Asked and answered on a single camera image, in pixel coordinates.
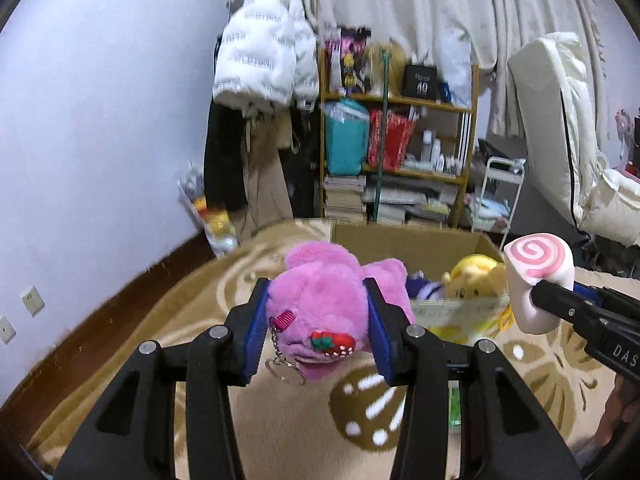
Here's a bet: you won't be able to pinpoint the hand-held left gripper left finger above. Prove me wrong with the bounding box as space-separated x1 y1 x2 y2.
52 277 273 480

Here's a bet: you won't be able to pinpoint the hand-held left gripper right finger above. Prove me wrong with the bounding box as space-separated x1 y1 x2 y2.
362 276 583 480

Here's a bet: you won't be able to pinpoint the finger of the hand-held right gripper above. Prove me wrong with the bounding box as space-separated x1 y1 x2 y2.
530 280 608 333
572 282 621 311

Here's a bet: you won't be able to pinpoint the pink swirl white plush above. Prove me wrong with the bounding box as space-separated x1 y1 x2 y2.
502 232 576 335

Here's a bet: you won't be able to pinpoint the dark purple plush toy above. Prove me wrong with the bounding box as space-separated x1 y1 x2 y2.
405 271 446 301

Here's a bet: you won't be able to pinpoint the pink plush toy with strawberry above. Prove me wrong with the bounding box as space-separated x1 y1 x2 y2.
265 241 417 387

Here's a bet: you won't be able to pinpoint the yellow plush toy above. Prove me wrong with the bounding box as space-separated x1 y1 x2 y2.
442 254 508 301

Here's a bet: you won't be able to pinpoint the printed cardboard box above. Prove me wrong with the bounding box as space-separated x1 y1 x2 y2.
330 220 513 346

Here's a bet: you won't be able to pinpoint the person's right hand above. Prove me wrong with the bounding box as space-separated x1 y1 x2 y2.
596 374 640 448

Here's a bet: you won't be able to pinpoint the small green packet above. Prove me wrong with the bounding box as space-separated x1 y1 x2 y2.
448 387 463 433

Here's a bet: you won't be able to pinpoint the white metal cart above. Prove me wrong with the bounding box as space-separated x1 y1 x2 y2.
470 156 528 251

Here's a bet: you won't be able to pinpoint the plastic bag of toys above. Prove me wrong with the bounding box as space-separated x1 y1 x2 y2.
177 162 241 258

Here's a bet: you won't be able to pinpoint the beige butterfly patterned blanket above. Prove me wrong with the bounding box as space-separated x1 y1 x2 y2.
20 217 640 480

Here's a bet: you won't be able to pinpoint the light blue cloth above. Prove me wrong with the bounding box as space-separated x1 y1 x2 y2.
472 195 511 226

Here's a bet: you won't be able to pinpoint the pile of papers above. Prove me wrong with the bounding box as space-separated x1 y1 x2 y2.
362 177 456 228

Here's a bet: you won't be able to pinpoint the stack of books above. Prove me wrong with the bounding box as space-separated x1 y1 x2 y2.
322 174 368 225

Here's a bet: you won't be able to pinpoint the beige trousers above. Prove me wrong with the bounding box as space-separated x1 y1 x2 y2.
235 110 296 243

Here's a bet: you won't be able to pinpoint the dark hanging clothing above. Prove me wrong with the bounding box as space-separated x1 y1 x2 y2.
287 105 326 221

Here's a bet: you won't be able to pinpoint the pink white decoration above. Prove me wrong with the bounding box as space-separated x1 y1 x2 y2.
614 107 640 161

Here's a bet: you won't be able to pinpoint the black bag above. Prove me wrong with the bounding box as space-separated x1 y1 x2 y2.
475 137 526 168

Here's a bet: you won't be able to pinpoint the black coat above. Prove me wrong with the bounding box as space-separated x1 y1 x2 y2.
202 105 251 216

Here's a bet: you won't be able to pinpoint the white folded mattress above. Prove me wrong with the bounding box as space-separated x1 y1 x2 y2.
507 31 640 246

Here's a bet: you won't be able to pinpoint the group of cosmetic bottles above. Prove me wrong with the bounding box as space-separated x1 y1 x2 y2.
405 129 463 173

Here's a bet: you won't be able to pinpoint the teal bag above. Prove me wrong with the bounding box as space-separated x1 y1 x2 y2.
322 99 372 176

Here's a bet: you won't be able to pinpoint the red patterned bag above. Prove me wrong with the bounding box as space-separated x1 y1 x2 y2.
367 109 416 170

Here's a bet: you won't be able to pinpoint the green pole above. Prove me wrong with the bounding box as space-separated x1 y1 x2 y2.
367 46 396 223

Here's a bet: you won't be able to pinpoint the wooden shelf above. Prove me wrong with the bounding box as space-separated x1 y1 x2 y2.
317 45 481 231

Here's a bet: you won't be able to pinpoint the black box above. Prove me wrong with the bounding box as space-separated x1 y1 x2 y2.
402 62 441 100

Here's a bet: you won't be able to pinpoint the clear plastic bag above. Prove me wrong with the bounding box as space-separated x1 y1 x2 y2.
437 35 476 107

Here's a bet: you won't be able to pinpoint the yellow wig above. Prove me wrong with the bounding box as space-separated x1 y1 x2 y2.
362 42 408 96

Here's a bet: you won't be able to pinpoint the white puffer jacket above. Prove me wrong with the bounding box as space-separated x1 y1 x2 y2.
212 0 321 111

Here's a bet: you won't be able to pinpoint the purple printed bag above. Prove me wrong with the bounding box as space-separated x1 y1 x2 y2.
324 27 373 95

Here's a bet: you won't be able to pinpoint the white floral curtain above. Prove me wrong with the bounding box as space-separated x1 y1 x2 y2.
310 0 613 136

